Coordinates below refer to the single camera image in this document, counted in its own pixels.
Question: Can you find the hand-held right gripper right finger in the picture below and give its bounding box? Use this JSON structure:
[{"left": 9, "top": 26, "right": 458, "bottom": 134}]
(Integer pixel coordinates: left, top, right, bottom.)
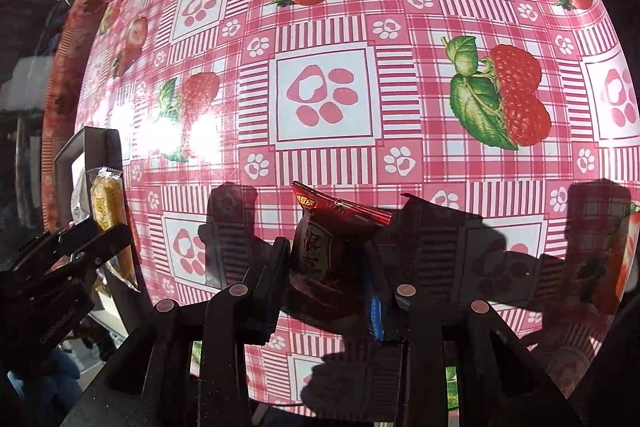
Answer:
[{"left": 365, "top": 242, "right": 583, "bottom": 427}]

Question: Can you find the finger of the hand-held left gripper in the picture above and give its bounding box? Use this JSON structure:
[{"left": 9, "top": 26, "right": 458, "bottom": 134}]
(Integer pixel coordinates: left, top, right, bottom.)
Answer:
[
  {"left": 9, "top": 219, "right": 101, "bottom": 275},
  {"left": 65, "top": 223, "right": 134, "bottom": 280}
]

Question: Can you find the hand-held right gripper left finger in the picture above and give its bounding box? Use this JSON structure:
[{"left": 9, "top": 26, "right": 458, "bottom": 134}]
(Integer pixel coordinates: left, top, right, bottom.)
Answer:
[{"left": 107, "top": 237, "right": 292, "bottom": 427}]

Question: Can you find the yellow rice cracker packet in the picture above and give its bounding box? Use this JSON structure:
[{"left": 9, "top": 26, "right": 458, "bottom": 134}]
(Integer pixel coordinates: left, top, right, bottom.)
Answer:
[{"left": 85, "top": 167, "right": 142, "bottom": 293}]

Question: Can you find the dark red snack packet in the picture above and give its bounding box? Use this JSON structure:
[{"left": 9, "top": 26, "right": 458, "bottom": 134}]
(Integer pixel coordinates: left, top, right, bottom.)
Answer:
[{"left": 289, "top": 181, "right": 393, "bottom": 308}]

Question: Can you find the person's left hand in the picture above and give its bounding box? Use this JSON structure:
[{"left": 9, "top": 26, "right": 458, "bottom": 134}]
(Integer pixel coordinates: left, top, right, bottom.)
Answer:
[{"left": 6, "top": 351, "right": 83, "bottom": 414}]

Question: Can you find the pink strawberry printed tablecloth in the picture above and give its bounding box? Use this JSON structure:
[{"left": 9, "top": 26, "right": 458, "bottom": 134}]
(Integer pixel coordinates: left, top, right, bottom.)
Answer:
[{"left": 42, "top": 0, "right": 640, "bottom": 413}]

